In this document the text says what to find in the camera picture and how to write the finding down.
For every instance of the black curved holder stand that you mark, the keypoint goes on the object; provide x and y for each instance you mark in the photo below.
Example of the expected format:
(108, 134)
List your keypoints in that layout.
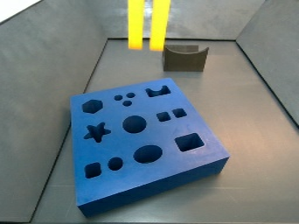
(184, 58)

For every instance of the blue shape-sorting board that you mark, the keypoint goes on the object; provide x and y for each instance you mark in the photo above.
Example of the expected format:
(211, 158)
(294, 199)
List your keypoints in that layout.
(140, 142)

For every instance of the yellow double-square forked block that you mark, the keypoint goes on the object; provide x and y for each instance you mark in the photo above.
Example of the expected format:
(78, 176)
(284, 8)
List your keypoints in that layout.
(158, 21)

